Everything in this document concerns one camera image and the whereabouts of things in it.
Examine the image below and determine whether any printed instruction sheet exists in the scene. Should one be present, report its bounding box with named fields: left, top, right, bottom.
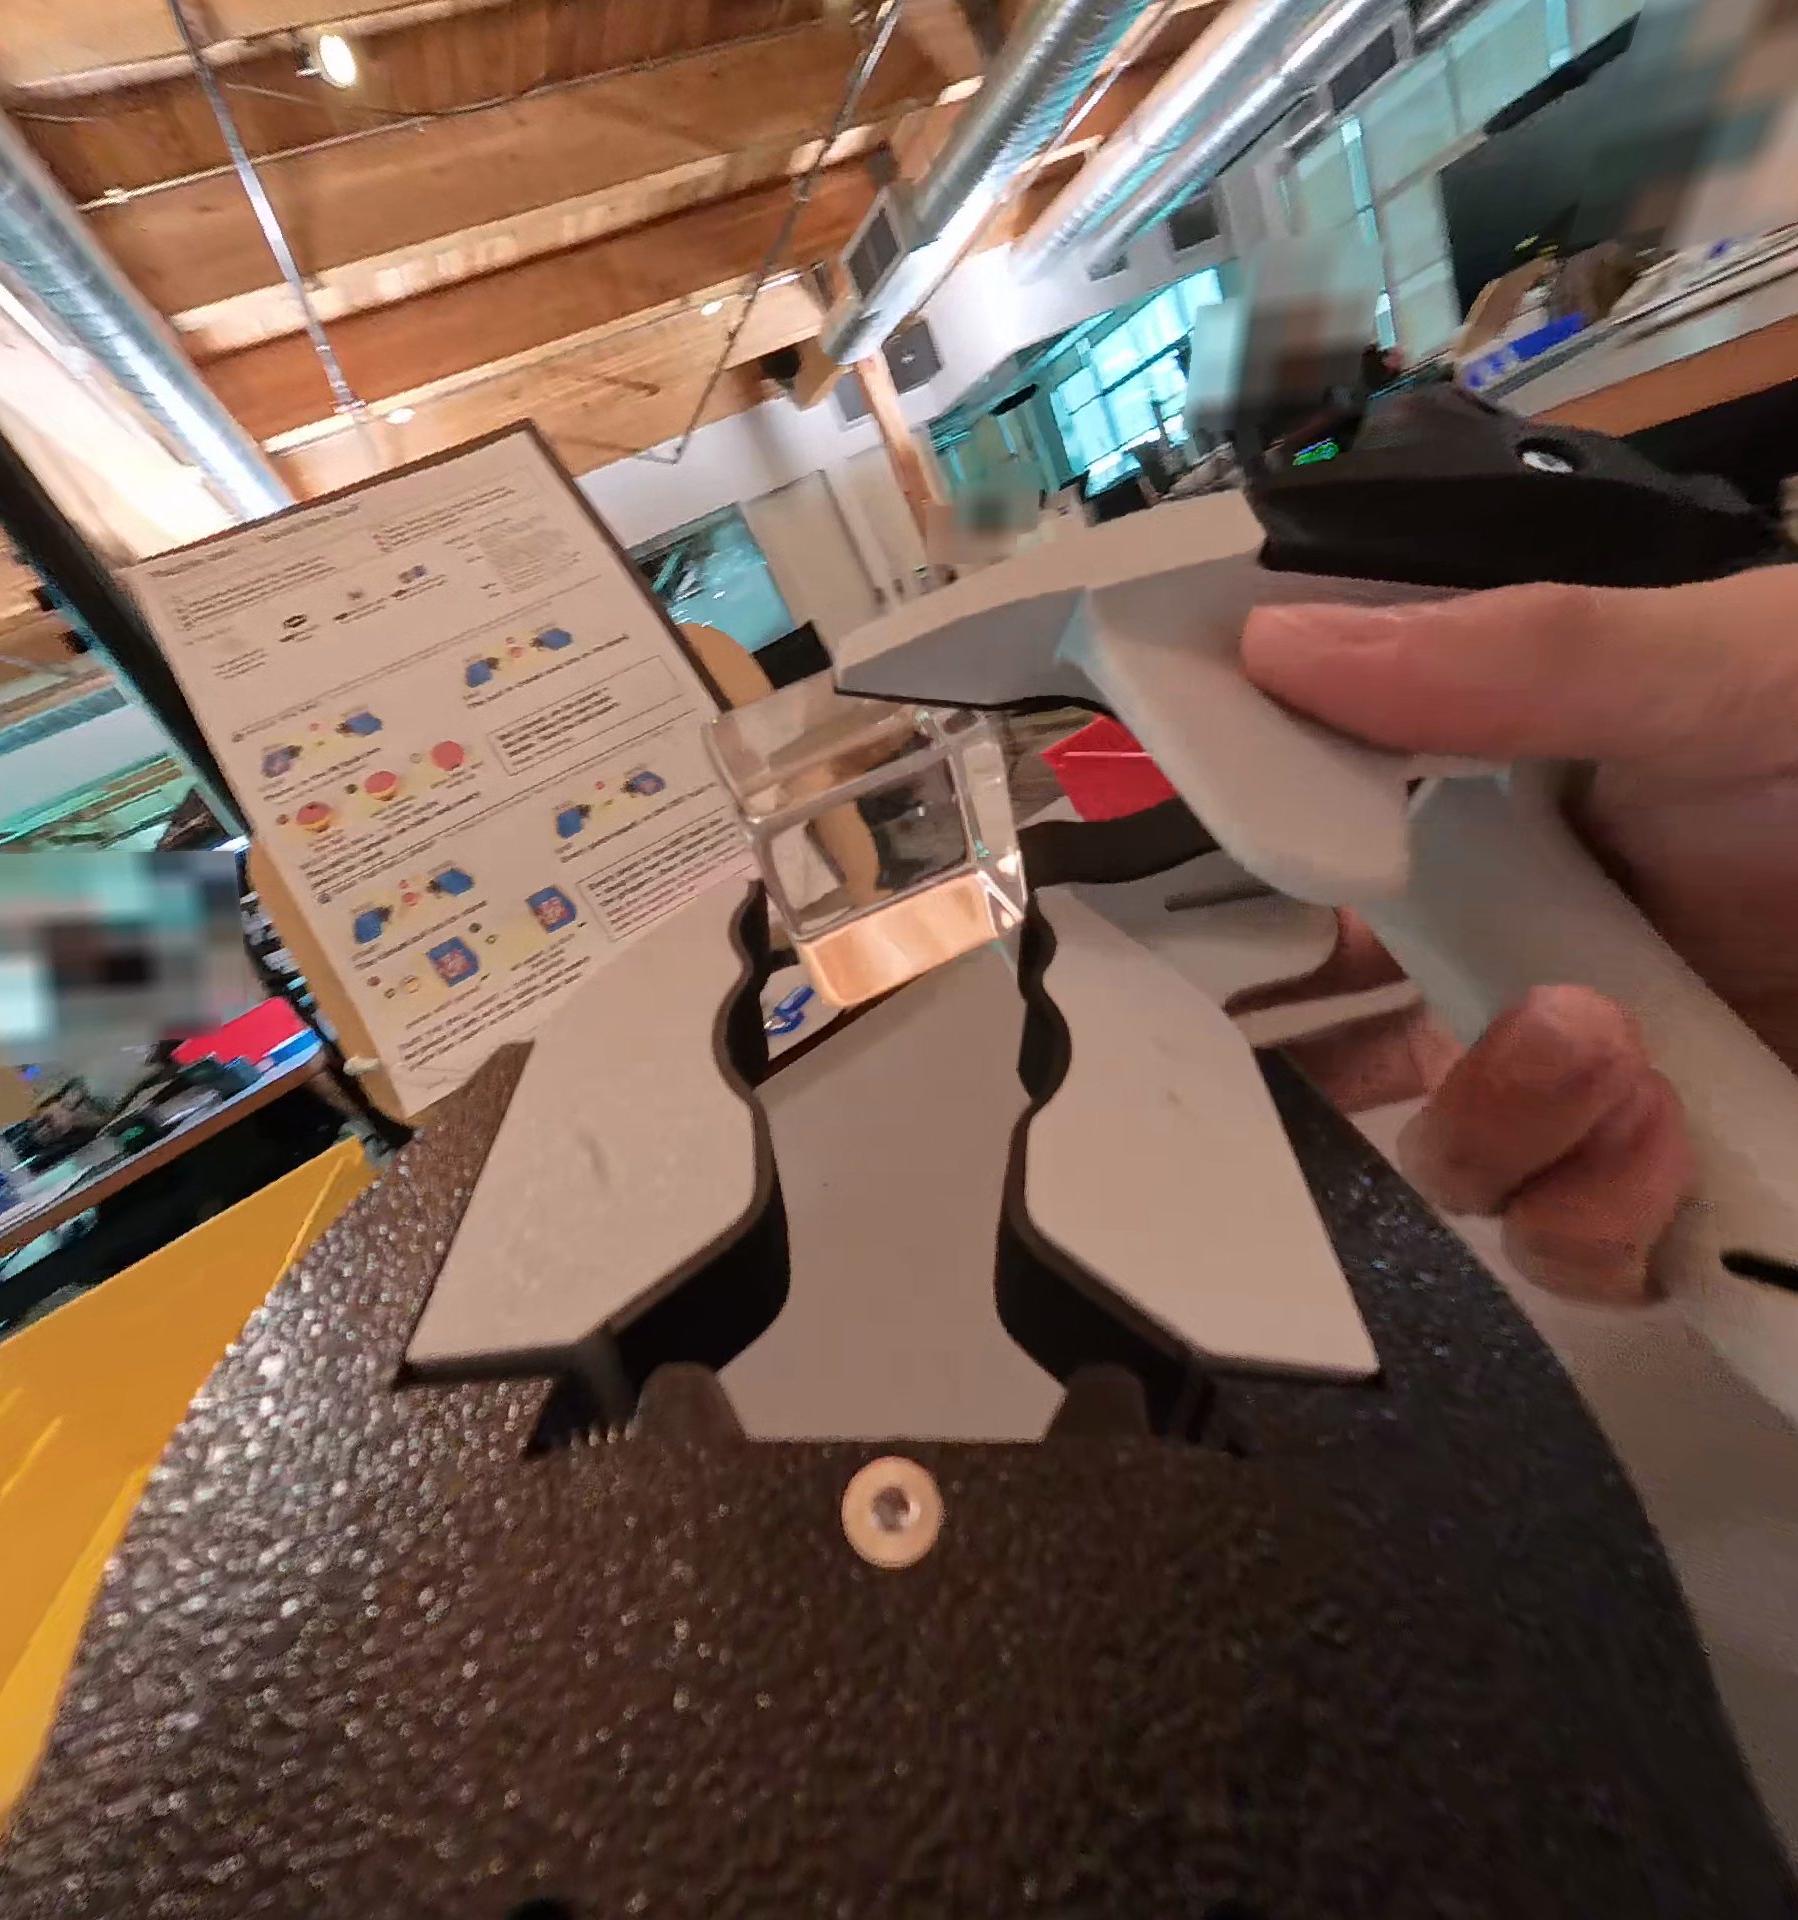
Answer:
left=134, top=431, right=755, bottom=1119

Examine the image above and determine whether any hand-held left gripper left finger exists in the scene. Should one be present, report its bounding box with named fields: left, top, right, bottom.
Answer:
left=402, top=880, right=783, bottom=1389

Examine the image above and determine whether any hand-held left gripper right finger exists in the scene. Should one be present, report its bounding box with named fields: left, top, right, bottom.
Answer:
left=995, top=885, right=1385, bottom=1394

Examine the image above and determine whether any yellow plastic bin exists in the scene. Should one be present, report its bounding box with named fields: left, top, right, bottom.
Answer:
left=0, top=1133, right=379, bottom=1898

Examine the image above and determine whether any silver ventilation duct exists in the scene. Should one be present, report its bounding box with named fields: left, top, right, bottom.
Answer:
left=817, top=0, right=1171, bottom=369
left=0, top=38, right=296, bottom=530

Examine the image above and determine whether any clear plastic piece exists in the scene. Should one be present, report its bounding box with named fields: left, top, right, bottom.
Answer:
left=705, top=696, right=1031, bottom=1014

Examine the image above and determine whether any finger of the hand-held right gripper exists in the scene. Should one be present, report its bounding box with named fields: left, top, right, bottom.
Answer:
left=831, top=493, right=1279, bottom=728
left=1028, top=788, right=1429, bottom=1052

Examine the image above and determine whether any black vertical pole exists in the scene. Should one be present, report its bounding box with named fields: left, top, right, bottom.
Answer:
left=0, top=423, right=397, bottom=1137

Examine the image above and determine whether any person's right hand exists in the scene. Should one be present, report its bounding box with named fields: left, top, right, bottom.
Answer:
left=1243, top=566, right=1798, bottom=1309

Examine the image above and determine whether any red plastic bin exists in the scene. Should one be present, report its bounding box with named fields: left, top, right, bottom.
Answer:
left=170, top=997, right=318, bottom=1085
left=1041, top=722, right=1180, bottom=820

